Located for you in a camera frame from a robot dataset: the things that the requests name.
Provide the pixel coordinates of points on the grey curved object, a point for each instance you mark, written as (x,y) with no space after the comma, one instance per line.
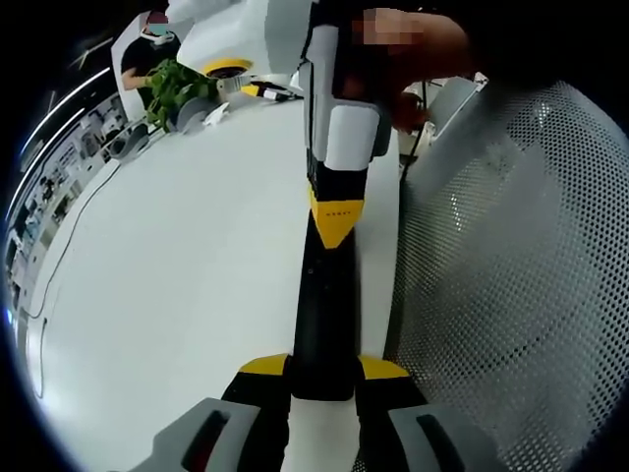
(192,113)

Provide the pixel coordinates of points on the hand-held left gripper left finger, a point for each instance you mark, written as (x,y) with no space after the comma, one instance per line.
(216,432)

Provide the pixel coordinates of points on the grey headset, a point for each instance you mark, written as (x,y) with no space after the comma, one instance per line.
(129,143)

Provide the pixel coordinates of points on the yellow black white tool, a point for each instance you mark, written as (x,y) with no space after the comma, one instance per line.
(270,92)

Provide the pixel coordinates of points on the white crumpled tissue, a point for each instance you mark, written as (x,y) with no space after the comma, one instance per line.
(216,114)

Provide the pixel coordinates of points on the white ceiling light strip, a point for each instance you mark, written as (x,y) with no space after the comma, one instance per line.
(78,88)
(49,137)

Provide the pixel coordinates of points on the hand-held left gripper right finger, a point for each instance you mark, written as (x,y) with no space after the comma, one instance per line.
(422,432)

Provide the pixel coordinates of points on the person's right hand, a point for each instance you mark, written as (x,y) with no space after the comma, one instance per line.
(444,49)

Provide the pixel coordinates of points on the glass vase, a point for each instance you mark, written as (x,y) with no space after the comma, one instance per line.
(233,84)

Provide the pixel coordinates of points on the green potted plant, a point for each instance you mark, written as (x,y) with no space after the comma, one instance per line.
(172,88)

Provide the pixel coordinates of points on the grey mesh chair back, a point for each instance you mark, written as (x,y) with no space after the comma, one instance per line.
(516,295)

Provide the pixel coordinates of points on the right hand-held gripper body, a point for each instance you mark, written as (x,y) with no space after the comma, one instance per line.
(245,29)

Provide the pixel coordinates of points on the white counter with shelves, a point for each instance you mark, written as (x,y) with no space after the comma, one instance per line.
(54,187)

